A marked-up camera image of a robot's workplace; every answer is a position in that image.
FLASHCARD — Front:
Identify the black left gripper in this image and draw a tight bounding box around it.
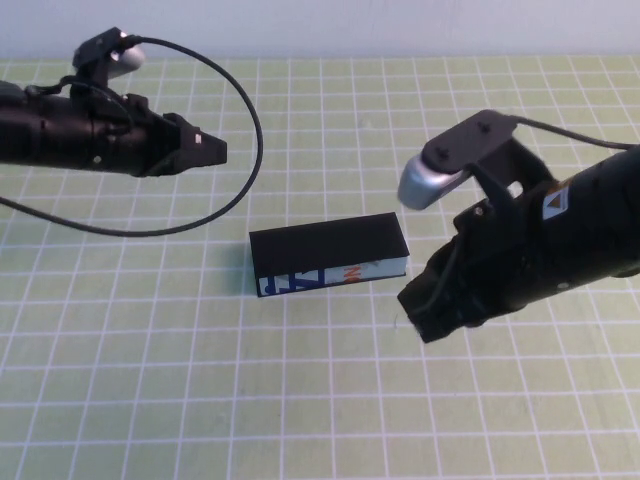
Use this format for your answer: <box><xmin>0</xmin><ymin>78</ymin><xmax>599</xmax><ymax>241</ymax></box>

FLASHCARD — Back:
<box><xmin>69</xmin><ymin>92</ymin><xmax>229</xmax><ymax>178</ymax></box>

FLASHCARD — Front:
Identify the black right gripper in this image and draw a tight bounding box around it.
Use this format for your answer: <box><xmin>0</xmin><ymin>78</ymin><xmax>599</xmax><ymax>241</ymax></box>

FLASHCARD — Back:
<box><xmin>396</xmin><ymin>199</ymin><xmax>551</xmax><ymax>345</ymax></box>

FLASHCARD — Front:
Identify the black printed glasses case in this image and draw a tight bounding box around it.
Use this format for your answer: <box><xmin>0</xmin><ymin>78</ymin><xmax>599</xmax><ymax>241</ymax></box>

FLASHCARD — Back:
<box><xmin>249</xmin><ymin>212</ymin><xmax>412</xmax><ymax>300</ymax></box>

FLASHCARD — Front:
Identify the green white-grid tablecloth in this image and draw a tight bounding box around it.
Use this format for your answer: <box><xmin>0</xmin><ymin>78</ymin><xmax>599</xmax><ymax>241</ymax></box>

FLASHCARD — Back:
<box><xmin>0</xmin><ymin>55</ymin><xmax>640</xmax><ymax>480</ymax></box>

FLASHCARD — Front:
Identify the black left camera cable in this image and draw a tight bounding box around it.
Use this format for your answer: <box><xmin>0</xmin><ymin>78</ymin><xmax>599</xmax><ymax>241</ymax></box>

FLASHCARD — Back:
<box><xmin>0</xmin><ymin>34</ymin><xmax>265</xmax><ymax>237</ymax></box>

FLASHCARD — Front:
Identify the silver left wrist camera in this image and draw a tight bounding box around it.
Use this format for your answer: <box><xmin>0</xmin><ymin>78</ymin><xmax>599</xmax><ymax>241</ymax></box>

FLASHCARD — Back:
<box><xmin>106</xmin><ymin>42</ymin><xmax>147</xmax><ymax>79</ymax></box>

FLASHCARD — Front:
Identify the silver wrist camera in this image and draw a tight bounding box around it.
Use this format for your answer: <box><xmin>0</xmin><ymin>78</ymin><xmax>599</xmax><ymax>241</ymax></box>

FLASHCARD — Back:
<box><xmin>397</xmin><ymin>152</ymin><xmax>472</xmax><ymax>212</ymax></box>
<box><xmin>106</xmin><ymin>42</ymin><xmax>147</xmax><ymax>79</ymax></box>

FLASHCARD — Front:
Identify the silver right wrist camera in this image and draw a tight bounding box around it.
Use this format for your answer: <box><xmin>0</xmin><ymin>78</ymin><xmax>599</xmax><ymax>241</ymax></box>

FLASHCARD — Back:
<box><xmin>397</xmin><ymin>152</ymin><xmax>472</xmax><ymax>212</ymax></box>

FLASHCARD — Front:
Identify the black left camera bracket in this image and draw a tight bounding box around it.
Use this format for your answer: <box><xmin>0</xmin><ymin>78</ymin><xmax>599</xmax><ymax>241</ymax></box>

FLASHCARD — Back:
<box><xmin>72</xmin><ymin>27</ymin><xmax>127</xmax><ymax>92</ymax></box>

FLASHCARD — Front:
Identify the black camera bracket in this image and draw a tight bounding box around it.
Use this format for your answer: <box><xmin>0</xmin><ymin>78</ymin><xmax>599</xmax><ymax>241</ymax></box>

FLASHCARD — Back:
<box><xmin>422</xmin><ymin>110</ymin><xmax>556</xmax><ymax>211</ymax></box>
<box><xmin>72</xmin><ymin>27</ymin><xmax>127</xmax><ymax>92</ymax></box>

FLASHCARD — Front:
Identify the black right camera bracket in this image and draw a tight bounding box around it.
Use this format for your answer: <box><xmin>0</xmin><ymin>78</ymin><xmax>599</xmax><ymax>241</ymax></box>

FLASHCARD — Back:
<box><xmin>422</xmin><ymin>110</ymin><xmax>556</xmax><ymax>211</ymax></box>

